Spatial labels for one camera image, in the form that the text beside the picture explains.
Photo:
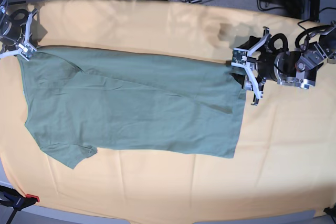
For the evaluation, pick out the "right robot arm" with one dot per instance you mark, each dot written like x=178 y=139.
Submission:
x=4 y=8

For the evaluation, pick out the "black red table clamp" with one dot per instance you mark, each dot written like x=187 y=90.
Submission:
x=13 y=199

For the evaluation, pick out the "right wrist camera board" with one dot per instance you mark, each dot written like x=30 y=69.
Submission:
x=26 y=51

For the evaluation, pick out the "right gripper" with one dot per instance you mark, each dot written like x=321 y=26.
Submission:
x=12 y=29

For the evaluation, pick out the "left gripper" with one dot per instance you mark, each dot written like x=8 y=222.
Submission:
x=265 y=67

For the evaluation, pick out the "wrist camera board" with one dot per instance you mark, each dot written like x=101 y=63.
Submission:
x=239 y=57
x=26 y=51

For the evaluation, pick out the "black corner clamp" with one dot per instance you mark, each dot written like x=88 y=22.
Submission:
x=330 y=211

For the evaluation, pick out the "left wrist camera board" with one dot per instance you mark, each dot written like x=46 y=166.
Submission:
x=239 y=57

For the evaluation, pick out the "green T-shirt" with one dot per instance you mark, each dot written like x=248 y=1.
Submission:
x=80 y=100

